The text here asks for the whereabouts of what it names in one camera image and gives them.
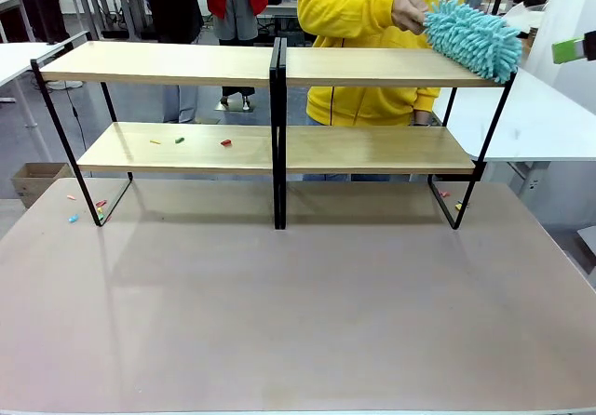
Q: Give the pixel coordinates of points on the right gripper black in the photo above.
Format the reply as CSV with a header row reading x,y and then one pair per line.
x,y
590,45

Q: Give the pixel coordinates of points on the teal chenille duster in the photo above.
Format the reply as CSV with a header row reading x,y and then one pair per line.
x,y
475,38

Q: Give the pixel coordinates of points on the person's left forearm yellow sleeve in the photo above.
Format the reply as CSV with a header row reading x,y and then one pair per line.
x,y
427,101

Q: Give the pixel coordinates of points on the person's right forearm yellow sleeve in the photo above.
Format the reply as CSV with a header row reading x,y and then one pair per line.
x,y
349,12

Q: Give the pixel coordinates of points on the person's left hand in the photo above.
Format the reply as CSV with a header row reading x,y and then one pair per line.
x,y
422,118

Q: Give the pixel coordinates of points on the person's right hand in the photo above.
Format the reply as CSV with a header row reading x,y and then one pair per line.
x,y
410,11

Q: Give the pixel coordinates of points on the white slanted board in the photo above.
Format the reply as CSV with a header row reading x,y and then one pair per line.
x,y
563,10

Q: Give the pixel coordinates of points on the white side table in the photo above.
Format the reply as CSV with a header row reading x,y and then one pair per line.
x,y
18,59
535,117

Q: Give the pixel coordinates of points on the person in yellow hoodie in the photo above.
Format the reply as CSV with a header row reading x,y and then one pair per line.
x,y
363,61

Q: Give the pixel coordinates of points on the grey trouser legs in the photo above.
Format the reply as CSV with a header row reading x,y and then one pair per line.
x,y
180,103

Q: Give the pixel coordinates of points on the person in black clothes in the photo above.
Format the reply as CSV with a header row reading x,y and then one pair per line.
x,y
174,1

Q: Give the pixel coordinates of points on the black power strip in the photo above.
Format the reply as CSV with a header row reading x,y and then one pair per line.
x,y
114,34

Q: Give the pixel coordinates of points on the white shoes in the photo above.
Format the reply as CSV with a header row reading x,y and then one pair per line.
x,y
63,84

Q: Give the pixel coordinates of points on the blue paper scrap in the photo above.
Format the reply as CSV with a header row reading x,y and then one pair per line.
x,y
73,218

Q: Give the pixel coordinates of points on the person in dark clothes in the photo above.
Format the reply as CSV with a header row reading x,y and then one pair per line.
x,y
44,1

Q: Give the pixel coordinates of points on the brown cardboard box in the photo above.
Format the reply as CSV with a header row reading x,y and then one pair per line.
x,y
39,182

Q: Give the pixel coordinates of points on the wood shelf black metal frame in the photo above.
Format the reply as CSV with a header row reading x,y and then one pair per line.
x,y
372,68
158,63

